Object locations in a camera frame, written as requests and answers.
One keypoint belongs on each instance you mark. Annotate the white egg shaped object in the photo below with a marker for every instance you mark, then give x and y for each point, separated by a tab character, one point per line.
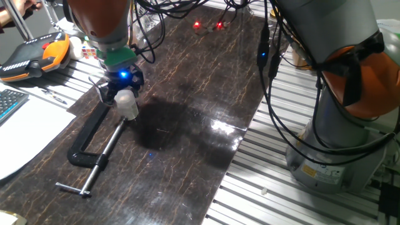
76	48

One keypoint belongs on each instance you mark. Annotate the black metal C-clamp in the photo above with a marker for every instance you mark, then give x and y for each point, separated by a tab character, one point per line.
84	137

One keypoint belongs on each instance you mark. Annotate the aluminium profile post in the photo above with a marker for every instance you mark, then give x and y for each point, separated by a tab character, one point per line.
247	6
17	20

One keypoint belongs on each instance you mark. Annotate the clear jar with white powder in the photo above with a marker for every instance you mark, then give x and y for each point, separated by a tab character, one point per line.
128	112

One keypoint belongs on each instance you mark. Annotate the forearm in dark red sleeve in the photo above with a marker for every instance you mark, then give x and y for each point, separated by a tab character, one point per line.
6	20

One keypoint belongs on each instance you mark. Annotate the open cardboard box wooden blocks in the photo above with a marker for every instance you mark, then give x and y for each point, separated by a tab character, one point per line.
301	61

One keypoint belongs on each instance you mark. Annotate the small circuit board red light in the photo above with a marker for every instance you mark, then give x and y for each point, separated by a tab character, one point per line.
207	26

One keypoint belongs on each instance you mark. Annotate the dark marble pattern mat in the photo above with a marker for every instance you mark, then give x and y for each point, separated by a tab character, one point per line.
172	175

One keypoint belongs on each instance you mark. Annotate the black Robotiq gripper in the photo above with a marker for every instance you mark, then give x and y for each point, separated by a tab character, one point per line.
125	79

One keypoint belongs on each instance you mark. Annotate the black box device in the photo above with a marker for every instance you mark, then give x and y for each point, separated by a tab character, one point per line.
389	200

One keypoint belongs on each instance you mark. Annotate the small white plastic scrap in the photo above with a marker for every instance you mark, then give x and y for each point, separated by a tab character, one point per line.
264	191

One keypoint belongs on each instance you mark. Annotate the Rubik's cube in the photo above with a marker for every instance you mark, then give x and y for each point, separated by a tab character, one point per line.
89	53

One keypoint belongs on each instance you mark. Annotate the glass jar yellow lid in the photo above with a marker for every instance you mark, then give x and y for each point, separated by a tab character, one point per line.
273	13

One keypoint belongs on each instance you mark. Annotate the orange black teach pendant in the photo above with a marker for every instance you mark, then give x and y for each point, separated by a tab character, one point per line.
31	59

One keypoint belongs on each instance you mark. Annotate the person's bare hand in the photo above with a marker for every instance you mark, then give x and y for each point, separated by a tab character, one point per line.
26	4

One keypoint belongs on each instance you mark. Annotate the black computer keyboard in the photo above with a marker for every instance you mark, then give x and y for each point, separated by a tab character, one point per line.
11	103

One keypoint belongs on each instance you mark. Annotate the dark pen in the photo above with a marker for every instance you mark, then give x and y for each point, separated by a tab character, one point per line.
53	97

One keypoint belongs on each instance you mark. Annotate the large white paper sheet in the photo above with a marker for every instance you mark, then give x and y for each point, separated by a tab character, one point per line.
28	134

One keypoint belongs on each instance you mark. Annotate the green wrist mount plate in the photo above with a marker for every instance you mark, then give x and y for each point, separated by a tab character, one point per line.
120	57

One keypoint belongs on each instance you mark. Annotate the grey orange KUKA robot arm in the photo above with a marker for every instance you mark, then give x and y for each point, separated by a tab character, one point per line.
325	25

